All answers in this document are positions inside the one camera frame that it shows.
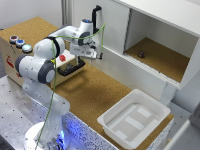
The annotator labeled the green cable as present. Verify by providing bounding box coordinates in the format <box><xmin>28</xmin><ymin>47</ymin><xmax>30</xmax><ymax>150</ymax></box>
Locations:
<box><xmin>34</xmin><ymin>22</ymin><xmax>107</xmax><ymax>150</ymax></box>

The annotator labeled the black drawer handle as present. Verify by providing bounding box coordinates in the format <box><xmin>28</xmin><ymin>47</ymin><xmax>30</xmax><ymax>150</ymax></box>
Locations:
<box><xmin>57</xmin><ymin>63</ymin><xmax>85</xmax><ymax>75</ymax></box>

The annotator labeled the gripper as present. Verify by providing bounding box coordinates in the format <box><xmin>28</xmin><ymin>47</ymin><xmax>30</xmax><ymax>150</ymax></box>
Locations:
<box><xmin>68</xmin><ymin>42</ymin><xmax>99</xmax><ymax>61</ymax></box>

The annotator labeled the purple block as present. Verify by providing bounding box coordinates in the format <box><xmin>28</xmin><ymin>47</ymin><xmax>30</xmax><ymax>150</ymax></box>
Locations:
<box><xmin>137</xmin><ymin>50</ymin><xmax>146</xmax><ymax>59</ymax></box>

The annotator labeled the white cabinet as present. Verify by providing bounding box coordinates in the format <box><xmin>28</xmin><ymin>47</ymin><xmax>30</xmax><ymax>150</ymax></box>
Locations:
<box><xmin>71</xmin><ymin>0</ymin><xmax>200</xmax><ymax>108</ymax></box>

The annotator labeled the green button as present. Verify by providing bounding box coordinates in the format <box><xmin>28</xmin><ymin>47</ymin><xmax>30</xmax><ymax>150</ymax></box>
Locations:
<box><xmin>21</xmin><ymin>43</ymin><xmax>34</xmax><ymax>54</ymax></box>

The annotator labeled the black door handle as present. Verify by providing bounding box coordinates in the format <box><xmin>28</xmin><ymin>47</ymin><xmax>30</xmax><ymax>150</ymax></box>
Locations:
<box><xmin>91</xmin><ymin>4</ymin><xmax>103</xmax><ymax>35</ymax></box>

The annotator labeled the white sliding door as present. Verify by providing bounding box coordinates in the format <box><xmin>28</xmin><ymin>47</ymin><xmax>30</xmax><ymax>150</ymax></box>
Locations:
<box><xmin>71</xmin><ymin>0</ymin><xmax>131</xmax><ymax>56</ymax></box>

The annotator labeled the wooden drawer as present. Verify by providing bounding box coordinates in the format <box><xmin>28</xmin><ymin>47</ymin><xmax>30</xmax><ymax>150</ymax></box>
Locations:
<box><xmin>52</xmin><ymin>48</ymin><xmax>87</xmax><ymax>79</ymax></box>

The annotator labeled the blue button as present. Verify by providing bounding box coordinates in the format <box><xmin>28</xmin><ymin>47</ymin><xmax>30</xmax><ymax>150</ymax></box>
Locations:
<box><xmin>15</xmin><ymin>38</ymin><xmax>26</xmax><ymax>48</ymax></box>

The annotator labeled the red button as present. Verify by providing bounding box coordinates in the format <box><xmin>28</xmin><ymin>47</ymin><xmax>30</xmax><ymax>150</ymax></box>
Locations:
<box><xmin>9</xmin><ymin>34</ymin><xmax>19</xmax><ymax>45</ymax></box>

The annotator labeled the white plastic box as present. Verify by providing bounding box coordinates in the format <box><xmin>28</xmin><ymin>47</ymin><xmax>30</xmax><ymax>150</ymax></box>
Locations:
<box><xmin>96</xmin><ymin>88</ymin><xmax>172</xmax><ymax>150</ymax></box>

